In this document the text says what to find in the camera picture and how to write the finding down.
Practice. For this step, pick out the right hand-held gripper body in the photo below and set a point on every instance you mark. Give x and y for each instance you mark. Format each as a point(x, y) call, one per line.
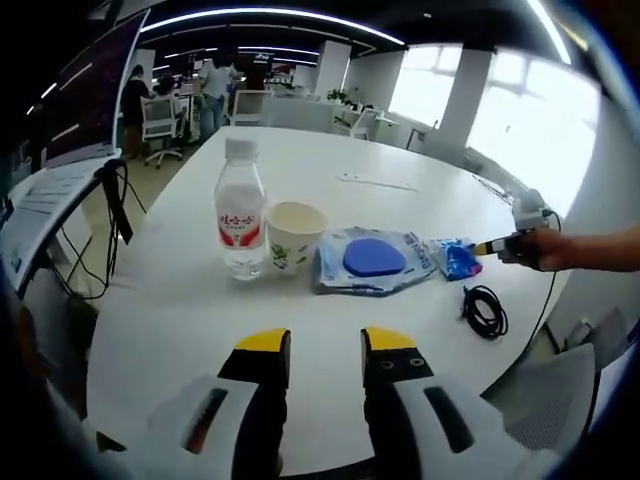
point(531, 210)

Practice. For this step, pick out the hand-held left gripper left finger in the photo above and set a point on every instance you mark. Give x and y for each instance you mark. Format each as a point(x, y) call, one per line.
point(200, 430)

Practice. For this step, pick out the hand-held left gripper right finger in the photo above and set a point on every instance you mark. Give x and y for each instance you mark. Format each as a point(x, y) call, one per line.
point(420, 430)

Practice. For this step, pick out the small blue pink packet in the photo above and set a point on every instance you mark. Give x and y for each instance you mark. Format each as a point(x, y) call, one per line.
point(452, 260)

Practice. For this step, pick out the clear bag with blue pad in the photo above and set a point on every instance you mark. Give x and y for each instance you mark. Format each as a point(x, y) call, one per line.
point(372, 257)

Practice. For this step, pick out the white paper cup green print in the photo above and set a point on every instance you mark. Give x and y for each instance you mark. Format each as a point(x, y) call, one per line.
point(295, 250)

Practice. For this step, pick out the clear plastic water bottle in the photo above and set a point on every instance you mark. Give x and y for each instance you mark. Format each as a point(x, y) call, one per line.
point(240, 200)

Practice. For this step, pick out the person's right hand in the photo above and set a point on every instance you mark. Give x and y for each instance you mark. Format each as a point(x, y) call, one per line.
point(545, 250)

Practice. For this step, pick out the large bright window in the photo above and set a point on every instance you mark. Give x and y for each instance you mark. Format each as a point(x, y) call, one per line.
point(540, 130)

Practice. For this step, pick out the white table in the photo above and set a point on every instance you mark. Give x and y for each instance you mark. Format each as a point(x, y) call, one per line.
point(200, 310)

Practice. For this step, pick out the grey mesh chair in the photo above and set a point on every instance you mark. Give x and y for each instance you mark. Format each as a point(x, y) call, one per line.
point(545, 400)

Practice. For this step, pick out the narrow bright window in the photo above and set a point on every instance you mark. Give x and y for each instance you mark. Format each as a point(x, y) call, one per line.
point(425, 85)

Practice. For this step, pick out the white office chair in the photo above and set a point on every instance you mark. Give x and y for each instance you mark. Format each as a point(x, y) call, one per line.
point(160, 120)
point(364, 122)

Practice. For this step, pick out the short ceiling light strip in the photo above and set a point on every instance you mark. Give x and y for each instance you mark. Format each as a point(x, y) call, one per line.
point(550, 30)

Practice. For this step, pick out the green potted plant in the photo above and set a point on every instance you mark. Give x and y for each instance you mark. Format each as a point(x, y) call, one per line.
point(342, 95)

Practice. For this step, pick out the long ceiling light strip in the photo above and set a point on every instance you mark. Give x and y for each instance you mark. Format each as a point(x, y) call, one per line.
point(280, 17)

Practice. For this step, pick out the open silver laptop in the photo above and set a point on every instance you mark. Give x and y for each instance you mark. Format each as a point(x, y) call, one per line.
point(90, 100)

